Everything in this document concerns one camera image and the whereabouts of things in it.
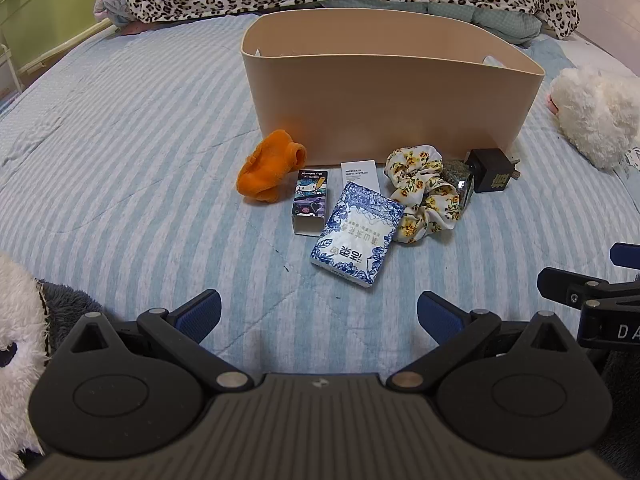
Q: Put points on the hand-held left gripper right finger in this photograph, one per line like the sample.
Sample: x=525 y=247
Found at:
x=439 y=314

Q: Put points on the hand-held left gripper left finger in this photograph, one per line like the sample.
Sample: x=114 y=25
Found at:
x=201 y=312

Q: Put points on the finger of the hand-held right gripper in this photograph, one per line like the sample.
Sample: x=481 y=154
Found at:
x=627 y=254
x=562 y=284

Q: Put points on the dark grey fleece cloth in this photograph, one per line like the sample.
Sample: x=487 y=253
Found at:
x=620 y=400

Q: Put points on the white printed packet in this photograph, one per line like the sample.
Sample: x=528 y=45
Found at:
x=631 y=162

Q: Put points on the blue white tissue pack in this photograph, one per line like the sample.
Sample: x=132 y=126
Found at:
x=357 y=240

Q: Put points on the black charger plug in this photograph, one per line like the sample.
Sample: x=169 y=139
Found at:
x=490 y=170

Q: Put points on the floral fabric scrunchie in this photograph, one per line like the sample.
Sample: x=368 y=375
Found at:
x=415 y=170

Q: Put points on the white plush toy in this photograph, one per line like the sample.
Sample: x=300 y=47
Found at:
x=597 y=110

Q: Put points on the small cartoon print box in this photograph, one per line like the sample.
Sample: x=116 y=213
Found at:
x=311 y=200

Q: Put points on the blue striped bed sheet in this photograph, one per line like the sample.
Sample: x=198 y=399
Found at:
x=130 y=170

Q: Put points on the orange fuzzy cloth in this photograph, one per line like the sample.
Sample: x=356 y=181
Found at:
x=267 y=165

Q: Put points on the small white box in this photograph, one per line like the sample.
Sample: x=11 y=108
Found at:
x=359 y=172

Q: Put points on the panda plush toy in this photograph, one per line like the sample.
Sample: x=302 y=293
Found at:
x=17 y=310

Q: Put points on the beige plastic storage bin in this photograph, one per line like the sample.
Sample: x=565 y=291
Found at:
x=375 y=110

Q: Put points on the teal checked quilt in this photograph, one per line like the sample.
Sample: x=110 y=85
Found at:
x=505 y=25

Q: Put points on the pink cloth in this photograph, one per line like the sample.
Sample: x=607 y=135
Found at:
x=111 y=7

